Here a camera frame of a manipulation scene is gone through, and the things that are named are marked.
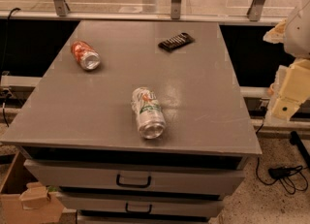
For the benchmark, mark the black power adapter with cable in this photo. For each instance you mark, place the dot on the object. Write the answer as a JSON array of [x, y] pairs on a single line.
[[284, 175]]

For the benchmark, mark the black pole base right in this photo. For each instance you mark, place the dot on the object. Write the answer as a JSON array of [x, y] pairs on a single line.
[[295, 140]]

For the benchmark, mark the white green soda can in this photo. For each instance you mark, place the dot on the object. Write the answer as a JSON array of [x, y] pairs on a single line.
[[149, 117]]

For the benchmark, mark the drawer black handle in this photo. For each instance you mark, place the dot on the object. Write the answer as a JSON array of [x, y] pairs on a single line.
[[135, 208], [133, 182]]

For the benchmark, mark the cardboard box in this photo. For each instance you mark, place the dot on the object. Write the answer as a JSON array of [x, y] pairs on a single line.
[[25, 200]]

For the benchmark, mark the grey drawer cabinet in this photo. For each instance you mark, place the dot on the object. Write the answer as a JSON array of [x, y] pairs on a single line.
[[78, 132]]

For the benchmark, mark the red coke can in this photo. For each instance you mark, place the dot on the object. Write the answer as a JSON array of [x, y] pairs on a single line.
[[85, 55]]

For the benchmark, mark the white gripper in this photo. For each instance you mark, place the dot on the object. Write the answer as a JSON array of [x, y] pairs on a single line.
[[299, 35]]

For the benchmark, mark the top drawer black handle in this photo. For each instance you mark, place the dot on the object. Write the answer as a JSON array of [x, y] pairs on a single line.
[[133, 182]]

